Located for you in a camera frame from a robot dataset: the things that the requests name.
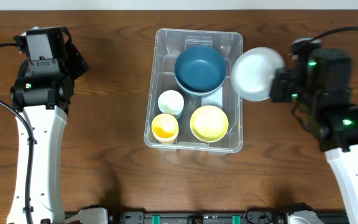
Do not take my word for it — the light blue cup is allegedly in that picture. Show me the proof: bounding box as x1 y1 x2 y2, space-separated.
166 108 183 119

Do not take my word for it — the cream cup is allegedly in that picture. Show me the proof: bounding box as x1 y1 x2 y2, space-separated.
158 90 184 115

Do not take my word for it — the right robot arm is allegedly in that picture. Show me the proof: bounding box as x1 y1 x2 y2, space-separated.
270 38 358 223

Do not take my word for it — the yellow cup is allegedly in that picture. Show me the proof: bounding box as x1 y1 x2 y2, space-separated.
157 139 176 144
152 113 179 133

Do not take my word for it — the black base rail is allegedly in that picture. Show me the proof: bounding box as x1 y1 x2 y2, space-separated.
63 207 349 224

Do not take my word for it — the yellow small bowl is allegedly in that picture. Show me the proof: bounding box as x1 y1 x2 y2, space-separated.
190 105 229 143

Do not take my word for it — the grey small bowl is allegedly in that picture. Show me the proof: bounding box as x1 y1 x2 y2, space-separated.
231 47 285 101

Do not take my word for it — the dark blue bowl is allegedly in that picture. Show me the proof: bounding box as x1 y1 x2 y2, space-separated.
174 45 226 94
175 78 224 97

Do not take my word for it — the black cable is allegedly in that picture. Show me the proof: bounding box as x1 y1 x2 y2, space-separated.
0 42 35 224
309 26 358 44

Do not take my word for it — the white label in bin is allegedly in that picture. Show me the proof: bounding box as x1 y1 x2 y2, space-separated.
201 87 223 109

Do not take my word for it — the right black cable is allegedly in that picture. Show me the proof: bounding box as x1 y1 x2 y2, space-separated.
309 26 358 44

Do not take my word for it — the left black cable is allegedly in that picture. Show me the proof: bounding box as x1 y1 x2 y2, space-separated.
0 42 35 224

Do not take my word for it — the pink cup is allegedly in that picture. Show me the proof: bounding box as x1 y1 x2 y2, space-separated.
153 132 178 144

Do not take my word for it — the clear plastic storage bin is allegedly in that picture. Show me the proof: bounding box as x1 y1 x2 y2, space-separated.
144 28 243 154

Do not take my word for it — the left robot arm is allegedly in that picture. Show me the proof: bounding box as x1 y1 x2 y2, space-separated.
7 27 109 223

